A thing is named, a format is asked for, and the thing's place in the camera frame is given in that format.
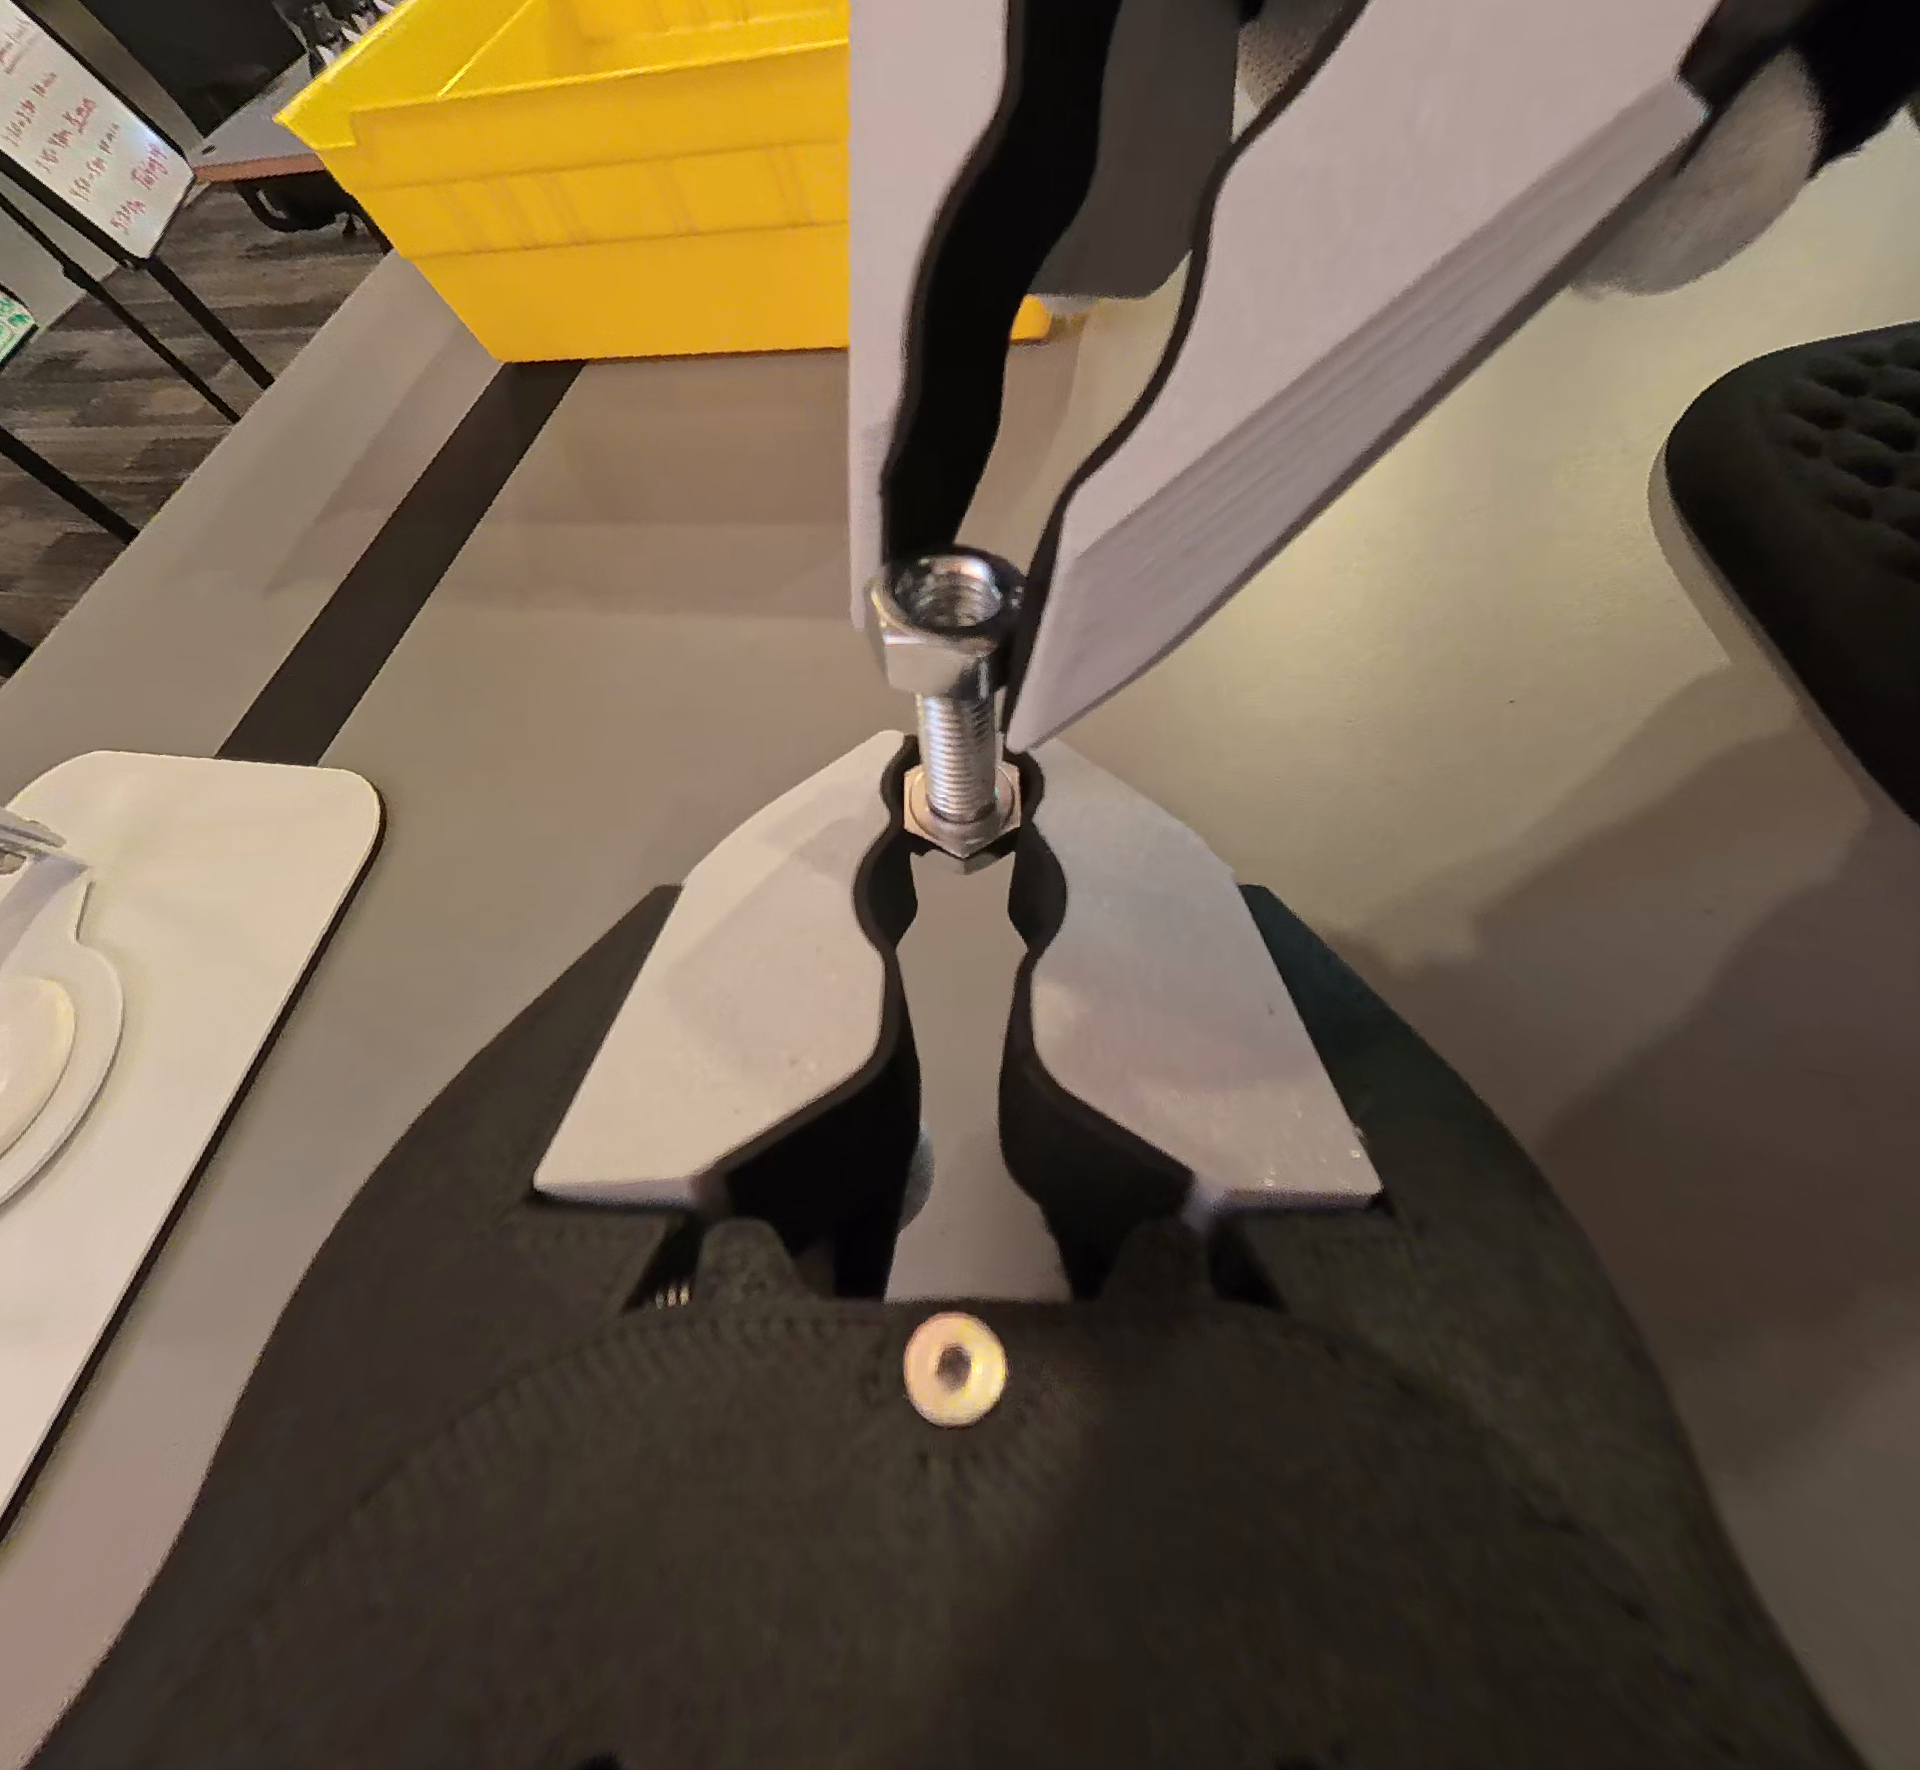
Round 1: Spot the grey background desk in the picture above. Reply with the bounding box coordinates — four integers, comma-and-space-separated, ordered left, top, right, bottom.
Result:
191, 76, 332, 193

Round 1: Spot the silver hex nut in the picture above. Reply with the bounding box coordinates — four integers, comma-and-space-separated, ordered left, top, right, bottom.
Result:
863, 547, 1030, 696

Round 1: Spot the black padded wrist rest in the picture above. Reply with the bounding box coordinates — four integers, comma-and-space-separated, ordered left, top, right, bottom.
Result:
1665, 322, 1920, 829

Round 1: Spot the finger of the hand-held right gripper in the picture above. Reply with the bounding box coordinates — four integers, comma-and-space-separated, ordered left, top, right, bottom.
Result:
847, 0, 1158, 635
1004, 0, 1828, 752

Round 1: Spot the whiteboard easel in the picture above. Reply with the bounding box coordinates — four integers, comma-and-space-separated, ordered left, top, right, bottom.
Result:
0, 0, 279, 543

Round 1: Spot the yellow plastic bin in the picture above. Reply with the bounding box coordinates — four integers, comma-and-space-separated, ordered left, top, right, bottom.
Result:
279, 0, 1095, 365

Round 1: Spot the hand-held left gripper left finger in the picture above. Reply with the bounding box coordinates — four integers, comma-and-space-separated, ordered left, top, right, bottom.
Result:
532, 731, 922, 1299

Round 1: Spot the person's right hand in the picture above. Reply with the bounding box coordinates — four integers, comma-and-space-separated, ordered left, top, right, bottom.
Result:
1559, 57, 1856, 300

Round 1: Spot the silver hex bolt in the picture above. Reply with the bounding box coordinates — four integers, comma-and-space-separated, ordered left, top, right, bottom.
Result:
901, 682, 1030, 874

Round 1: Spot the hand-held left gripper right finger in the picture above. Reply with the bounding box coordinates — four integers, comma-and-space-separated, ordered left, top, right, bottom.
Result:
998, 732, 1386, 1301

